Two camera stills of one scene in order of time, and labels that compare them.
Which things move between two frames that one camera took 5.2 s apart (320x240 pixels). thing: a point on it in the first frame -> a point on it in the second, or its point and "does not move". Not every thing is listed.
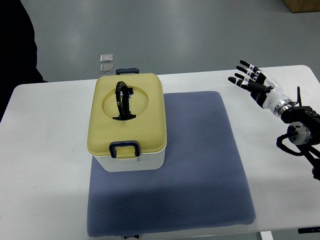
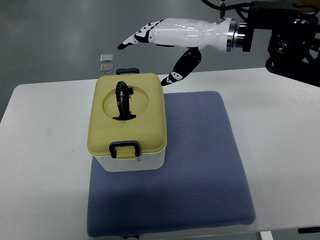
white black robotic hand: (263, 87) -> (193, 34)
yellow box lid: (128, 107) does not move
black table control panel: (309, 230) does not move
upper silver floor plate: (105, 58) does not move
